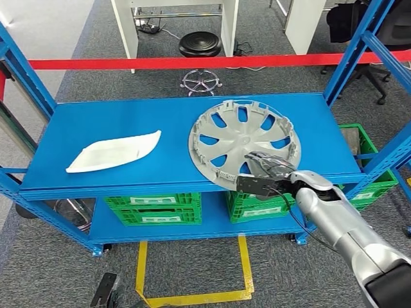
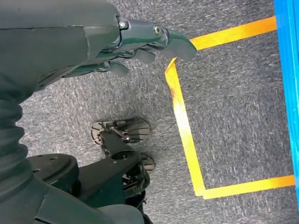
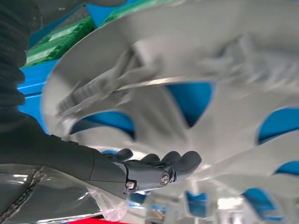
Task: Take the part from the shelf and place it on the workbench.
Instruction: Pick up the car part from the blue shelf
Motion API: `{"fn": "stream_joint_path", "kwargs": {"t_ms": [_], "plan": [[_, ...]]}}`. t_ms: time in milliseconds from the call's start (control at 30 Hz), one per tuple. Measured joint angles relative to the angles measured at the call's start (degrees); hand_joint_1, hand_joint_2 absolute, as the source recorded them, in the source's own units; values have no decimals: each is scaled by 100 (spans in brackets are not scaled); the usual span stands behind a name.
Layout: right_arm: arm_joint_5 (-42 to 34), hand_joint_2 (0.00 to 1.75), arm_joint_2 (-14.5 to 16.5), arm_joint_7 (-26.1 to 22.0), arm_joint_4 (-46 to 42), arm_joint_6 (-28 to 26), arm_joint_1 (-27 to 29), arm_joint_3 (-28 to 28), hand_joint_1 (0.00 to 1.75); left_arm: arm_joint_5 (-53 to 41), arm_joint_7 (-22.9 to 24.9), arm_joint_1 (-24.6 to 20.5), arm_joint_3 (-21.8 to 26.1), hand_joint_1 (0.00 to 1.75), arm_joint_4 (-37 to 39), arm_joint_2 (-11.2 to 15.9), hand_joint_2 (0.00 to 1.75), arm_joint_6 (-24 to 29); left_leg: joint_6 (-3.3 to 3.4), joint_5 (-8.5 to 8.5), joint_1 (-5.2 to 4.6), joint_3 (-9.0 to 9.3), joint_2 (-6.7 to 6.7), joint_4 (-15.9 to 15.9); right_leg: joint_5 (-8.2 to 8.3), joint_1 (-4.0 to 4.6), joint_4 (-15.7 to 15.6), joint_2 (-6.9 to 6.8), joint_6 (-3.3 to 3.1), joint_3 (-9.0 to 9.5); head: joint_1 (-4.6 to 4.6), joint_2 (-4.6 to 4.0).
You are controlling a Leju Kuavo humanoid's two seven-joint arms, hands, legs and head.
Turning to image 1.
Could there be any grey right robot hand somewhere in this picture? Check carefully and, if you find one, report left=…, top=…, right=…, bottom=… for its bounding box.
left=244, top=150, right=295, bottom=180

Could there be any silver grey wheel hubcap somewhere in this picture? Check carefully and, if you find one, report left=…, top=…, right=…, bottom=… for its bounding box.
left=188, top=99, right=302, bottom=192

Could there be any blue metal shelf rack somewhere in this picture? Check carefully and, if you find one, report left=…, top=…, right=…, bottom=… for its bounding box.
left=0, top=0, right=411, bottom=258

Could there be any white plastic trim part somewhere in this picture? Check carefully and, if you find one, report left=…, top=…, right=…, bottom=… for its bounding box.
left=66, top=129, right=162, bottom=174

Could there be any clear plastic hand wrap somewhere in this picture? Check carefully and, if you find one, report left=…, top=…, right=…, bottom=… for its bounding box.
left=246, top=151, right=294, bottom=180

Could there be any yellow floor tape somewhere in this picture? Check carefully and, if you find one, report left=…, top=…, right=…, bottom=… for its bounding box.
left=134, top=236, right=255, bottom=308

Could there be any green open plastic crate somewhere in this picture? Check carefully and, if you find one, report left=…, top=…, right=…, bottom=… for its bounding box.
left=338, top=123, right=398, bottom=184

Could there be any white desk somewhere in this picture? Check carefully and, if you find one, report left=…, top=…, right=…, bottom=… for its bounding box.
left=110, top=0, right=239, bottom=74
left=269, top=0, right=326, bottom=56

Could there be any black round stool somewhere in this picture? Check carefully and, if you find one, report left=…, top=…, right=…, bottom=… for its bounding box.
left=178, top=31, right=222, bottom=98

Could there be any black office chair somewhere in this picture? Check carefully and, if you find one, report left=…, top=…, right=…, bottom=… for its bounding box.
left=320, top=0, right=411, bottom=106

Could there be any red barrier belt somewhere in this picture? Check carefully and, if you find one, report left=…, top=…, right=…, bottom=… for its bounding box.
left=28, top=50, right=411, bottom=71

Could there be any black power strip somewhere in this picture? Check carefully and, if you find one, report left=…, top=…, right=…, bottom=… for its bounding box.
left=136, top=22, right=160, bottom=35

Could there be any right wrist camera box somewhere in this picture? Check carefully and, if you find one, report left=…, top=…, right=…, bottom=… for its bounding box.
left=236, top=174, right=290, bottom=201

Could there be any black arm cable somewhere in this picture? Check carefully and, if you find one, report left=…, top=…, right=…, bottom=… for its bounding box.
left=272, top=186, right=339, bottom=253

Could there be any white floor cable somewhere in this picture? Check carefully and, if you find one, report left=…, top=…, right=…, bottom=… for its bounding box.
left=224, top=65, right=266, bottom=72

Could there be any black power adapter cable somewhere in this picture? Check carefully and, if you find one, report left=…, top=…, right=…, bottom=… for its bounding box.
left=233, top=40, right=255, bottom=57

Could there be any black stanchion post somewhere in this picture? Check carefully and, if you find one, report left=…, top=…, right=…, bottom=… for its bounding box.
left=14, top=203, right=39, bottom=221

